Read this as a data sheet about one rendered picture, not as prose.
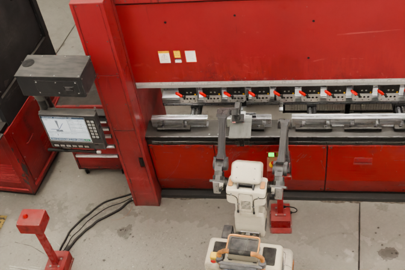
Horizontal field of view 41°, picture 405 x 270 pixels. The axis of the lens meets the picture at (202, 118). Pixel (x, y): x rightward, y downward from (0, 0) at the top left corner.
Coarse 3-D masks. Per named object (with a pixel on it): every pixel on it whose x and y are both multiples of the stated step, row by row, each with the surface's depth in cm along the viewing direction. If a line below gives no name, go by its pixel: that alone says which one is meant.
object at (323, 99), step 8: (224, 88) 494; (248, 88) 490; (272, 88) 486; (296, 88) 482; (376, 88) 470; (400, 88) 467; (168, 96) 494; (176, 96) 493; (200, 96) 489; (224, 96) 485; (272, 96) 478; (296, 96) 475; (376, 96) 465; (400, 96) 461; (168, 104) 499; (176, 104) 498; (184, 104) 496; (192, 104) 495; (200, 104) 494; (208, 104) 493; (216, 104) 492; (224, 104) 491; (232, 104) 490; (248, 104) 487; (256, 104) 486; (264, 104) 485; (272, 104) 484; (288, 104) 483
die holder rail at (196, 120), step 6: (156, 120) 477; (162, 120) 476; (168, 120) 475; (174, 120) 474; (180, 120) 473; (186, 120) 473; (192, 120) 472; (198, 120) 471; (204, 120) 470; (156, 126) 482; (192, 126) 477; (198, 126) 476; (204, 126) 475
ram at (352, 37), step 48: (240, 0) 382; (288, 0) 378; (336, 0) 373; (384, 0) 369; (144, 48) 422; (192, 48) 416; (240, 48) 411; (288, 48) 406; (336, 48) 401; (384, 48) 396
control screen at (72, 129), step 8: (48, 120) 405; (56, 120) 404; (64, 120) 402; (72, 120) 401; (80, 120) 399; (48, 128) 412; (56, 128) 411; (64, 128) 409; (72, 128) 407; (80, 128) 406; (56, 136) 417; (64, 136) 415; (72, 136) 414; (80, 136) 412; (88, 136) 411
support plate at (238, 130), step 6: (246, 120) 458; (234, 126) 454; (240, 126) 454; (246, 126) 453; (234, 132) 449; (240, 132) 448; (246, 132) 448; (228, 138) 446; (234, 138) 445; (240, 138) 445; (246, 138) 444
